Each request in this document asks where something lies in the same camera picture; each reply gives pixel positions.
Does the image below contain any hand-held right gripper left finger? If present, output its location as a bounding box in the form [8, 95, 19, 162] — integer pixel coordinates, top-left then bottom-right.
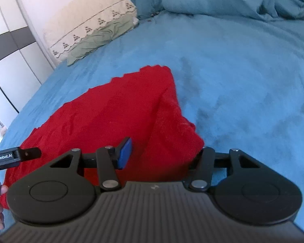
[49, 137, 132, 191]

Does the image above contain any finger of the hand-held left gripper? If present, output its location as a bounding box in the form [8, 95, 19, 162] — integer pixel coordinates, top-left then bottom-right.
[20, 147, 42, 161]

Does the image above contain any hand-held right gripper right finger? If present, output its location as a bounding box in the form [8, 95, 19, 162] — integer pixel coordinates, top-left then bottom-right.
[189, 146, 261, 191]

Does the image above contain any red knitted sweater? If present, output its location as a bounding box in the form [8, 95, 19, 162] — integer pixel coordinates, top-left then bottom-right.
[1, 65, 204, 209]

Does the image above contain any bed with blue sheet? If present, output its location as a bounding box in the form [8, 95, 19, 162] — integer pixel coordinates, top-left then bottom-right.
[0, 11, 304, 236]

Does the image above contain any white and grey wardrobe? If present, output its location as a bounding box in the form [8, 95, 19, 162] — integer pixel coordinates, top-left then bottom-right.
[0, 0, 54, 113]

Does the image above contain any green pillow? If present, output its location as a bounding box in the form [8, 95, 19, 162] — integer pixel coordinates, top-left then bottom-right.
[66, 14, 138, 66]

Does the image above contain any cream quilted headboard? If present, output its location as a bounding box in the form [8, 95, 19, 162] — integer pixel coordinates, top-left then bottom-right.
[43, 0, 180, 61]

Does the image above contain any blue pillow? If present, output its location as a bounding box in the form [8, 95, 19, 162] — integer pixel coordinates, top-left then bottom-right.
[129, 0, 179, 21]

